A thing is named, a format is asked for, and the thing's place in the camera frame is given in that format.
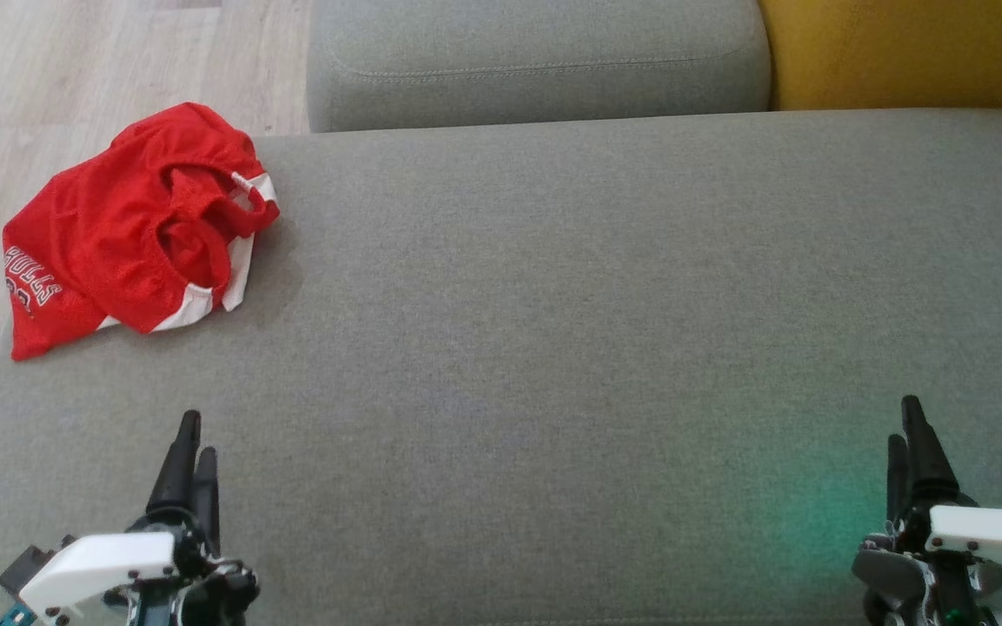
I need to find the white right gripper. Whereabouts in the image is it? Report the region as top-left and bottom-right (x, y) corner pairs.
(853, 396), (1002, 626)

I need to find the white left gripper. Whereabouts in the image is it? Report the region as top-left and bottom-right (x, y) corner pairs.
(19, 410), (260, 626)

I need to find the red garment with white stripes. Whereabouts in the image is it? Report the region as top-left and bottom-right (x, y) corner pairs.
(2, 102), (281, 362)

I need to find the large grey sofa seat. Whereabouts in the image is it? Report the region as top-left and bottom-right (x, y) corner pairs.
(0, 109), (1002, 626)

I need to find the yellow sofa backrest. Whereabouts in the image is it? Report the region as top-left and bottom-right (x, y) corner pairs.
(758, 0), (1002, 112)

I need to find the grey sofa seat cushion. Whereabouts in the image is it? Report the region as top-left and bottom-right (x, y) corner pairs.
(306, 0), (772, 133)

